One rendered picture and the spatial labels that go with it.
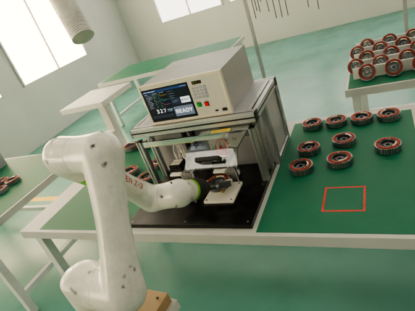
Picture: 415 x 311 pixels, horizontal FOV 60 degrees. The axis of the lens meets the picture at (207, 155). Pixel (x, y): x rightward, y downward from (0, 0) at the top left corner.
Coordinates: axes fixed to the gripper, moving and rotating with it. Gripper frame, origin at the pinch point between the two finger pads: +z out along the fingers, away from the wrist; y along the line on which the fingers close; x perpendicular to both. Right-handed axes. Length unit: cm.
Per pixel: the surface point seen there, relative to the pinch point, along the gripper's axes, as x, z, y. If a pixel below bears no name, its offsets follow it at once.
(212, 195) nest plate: 6.1, 1.0, 4.2
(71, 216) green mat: 14, -7, 91
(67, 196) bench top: 4, 11, 113
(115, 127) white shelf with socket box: -41, 57, 109
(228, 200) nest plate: 7.9, -2.3, -5.3
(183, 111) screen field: -34.8, -3.5, 12.9
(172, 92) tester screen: -43.6, -8.4, 14.9
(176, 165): -9.7, 1.0, 22.8
